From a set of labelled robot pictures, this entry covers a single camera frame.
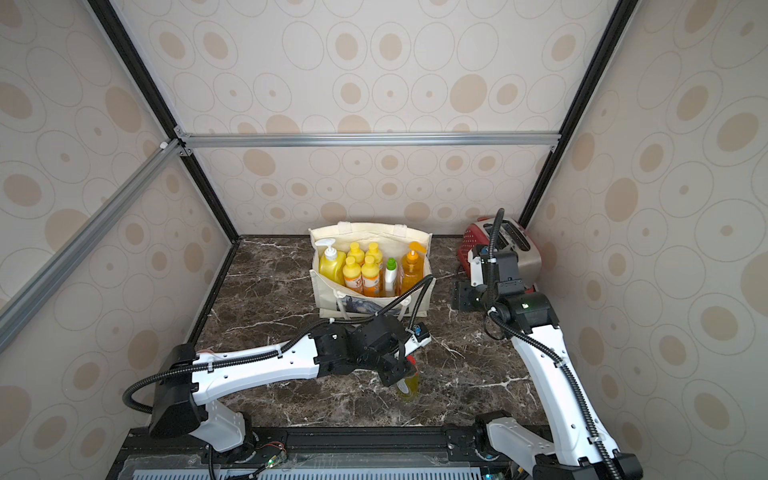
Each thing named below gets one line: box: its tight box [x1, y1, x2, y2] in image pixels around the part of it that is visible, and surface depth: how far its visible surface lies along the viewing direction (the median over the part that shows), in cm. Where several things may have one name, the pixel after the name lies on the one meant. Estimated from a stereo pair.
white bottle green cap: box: [385, 257, 397, 292], surface depth 91 cm
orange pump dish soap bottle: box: [401, 241, 426, 294], surface depth 89 cm
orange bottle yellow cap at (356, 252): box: [347, 242, 365, 265], surface depth 89 cm
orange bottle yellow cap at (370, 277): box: [361, 255, 380, 297], surface depth 87 cm
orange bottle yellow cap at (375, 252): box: [365, 242, 383, 268], surface depth 89 cm
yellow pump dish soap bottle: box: [315, 238, 346, 286], surface depth 87 cm
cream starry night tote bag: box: [309, 222, 435, 318], surface depth 87 cm
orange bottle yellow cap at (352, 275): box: [343, 256, 362, 292], surface depth 87 cm
